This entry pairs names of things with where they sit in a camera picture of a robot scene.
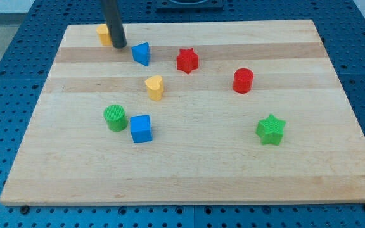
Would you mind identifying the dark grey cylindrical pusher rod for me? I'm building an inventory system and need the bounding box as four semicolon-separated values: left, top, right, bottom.
101;0;127;49

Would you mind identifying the yellow hexagon block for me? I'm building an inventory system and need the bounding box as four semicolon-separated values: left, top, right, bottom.
96;24;112;46

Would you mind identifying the yellow heart block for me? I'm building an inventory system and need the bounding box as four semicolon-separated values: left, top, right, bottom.
145;75;164;101

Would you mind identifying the red star block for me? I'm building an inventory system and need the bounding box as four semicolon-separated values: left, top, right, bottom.
176;48;199;74

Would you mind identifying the green cylinder block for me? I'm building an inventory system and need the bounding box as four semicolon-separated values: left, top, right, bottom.
103;104;128;132

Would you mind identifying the blue cube block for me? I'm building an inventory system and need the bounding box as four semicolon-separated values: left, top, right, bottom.
130;115;153;143

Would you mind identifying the red cylinder block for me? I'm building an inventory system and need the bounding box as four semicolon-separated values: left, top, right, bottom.
233;68;254;94

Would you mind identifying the light wooden board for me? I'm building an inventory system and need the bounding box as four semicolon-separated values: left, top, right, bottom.
0;20;365;206

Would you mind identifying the green star block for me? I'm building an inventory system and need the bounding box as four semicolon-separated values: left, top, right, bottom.
255;114;286;146

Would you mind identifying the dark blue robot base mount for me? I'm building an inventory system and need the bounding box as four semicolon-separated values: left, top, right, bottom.
154;0;224;11

